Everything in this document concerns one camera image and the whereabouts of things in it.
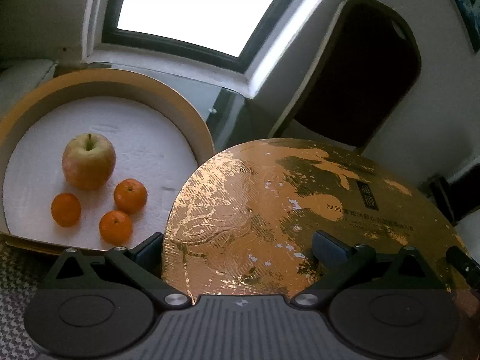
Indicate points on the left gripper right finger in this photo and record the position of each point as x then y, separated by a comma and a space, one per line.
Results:
345, 265

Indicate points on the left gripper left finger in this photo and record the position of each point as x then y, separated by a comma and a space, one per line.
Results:
139, 268

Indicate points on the orange mandarin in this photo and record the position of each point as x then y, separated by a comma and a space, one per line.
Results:
115, 228
130, 196
65, 210

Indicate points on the gold round box lid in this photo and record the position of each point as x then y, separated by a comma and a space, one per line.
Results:
243, 222

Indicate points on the red-yellow apple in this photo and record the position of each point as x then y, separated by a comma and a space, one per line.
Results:
88, 161

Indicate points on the gold round gift box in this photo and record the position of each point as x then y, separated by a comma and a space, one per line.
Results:
159, 138

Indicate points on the houndstooth clothed leg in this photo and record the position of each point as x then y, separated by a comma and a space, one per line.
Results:
19, 281

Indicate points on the black chair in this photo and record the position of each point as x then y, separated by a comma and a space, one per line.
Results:
366, 63

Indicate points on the grey sofa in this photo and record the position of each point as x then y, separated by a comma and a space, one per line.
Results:
21, 76

